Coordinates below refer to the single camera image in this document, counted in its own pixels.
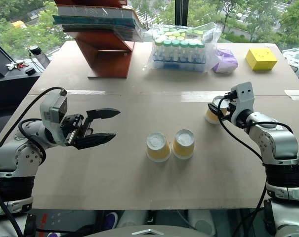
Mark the stack of wrapped books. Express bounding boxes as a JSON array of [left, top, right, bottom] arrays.
[[52, 0, 143, 42]]

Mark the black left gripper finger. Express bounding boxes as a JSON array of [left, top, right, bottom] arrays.
[[74, 132, 117, 151], [85, 107, 121, 123]]

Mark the plastic bag of capped tubes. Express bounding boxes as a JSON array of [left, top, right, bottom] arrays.
[[142, 22, 223, 74]]

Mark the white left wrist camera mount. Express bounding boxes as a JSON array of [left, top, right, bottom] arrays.
[[39, 93, 69, 145]]

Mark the red key bunch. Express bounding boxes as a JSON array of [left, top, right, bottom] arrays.
[[5, 61, 29, 71]]

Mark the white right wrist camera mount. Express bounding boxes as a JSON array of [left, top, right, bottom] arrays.
[[231, 81, 255, 124]]

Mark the red-brown wooden shelf stand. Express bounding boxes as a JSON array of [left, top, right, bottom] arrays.
[[74, 31, 135, 79]]

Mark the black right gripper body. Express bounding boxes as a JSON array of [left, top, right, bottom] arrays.
[[225, 98, 239, 120]]

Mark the crumpled clear plastic bag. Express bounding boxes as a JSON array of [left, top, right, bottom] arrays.
[[282, 47, 299, 73]]

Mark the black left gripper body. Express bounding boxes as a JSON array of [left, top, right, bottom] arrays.
[[60, 113, 94, 147]]

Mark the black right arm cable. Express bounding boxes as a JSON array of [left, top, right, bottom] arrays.
[[217, 91, 270, 237]]

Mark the dark side table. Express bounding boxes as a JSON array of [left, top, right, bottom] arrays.
[[0, 73, 42, 119]]

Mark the yellow cardboard box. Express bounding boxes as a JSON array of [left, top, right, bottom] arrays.
[[245, 48, 278, 72]]

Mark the purple white rounded shape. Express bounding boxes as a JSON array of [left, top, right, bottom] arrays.
[[105, 211, 119, 231]]

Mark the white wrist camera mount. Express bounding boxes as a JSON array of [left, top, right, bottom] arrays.
[[39, 93, 69, 145], [231, 81, 255, 124]]

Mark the yellow white paper cup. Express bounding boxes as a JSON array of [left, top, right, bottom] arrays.
[[146, 132, 172, 163], [171, 129, 196, 160], [205, 96, 229, 126]]

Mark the dark window frame post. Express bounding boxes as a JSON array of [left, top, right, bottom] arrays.
[[174, 0, 190, 26]]

